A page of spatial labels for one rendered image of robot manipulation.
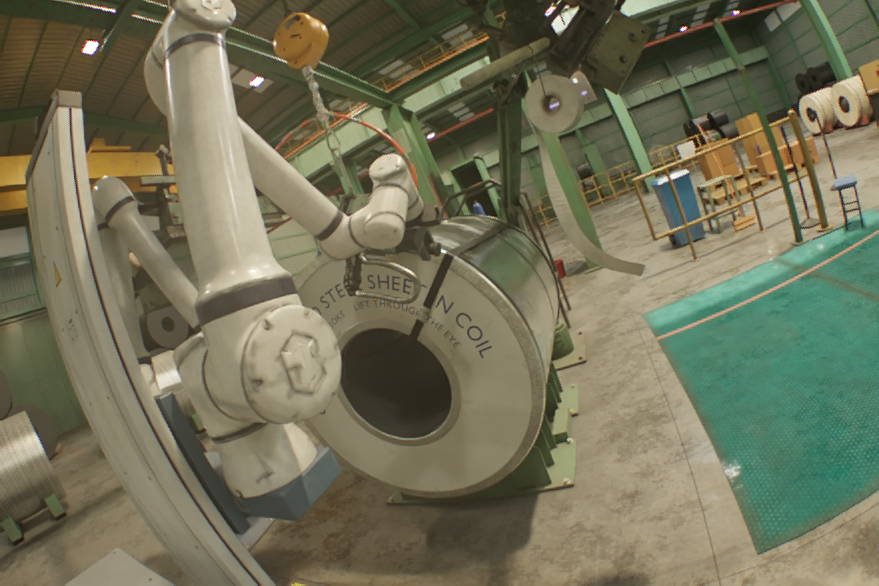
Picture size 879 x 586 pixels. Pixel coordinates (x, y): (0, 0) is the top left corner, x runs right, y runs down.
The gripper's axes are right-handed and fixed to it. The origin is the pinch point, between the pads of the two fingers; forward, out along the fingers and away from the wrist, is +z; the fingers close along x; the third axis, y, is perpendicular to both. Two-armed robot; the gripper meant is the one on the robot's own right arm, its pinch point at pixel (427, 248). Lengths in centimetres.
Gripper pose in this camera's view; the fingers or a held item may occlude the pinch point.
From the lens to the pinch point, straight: 111.8
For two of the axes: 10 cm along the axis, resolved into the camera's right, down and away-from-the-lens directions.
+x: -2.9, 8.2, -5.0
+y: -9.2, -0.9, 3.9
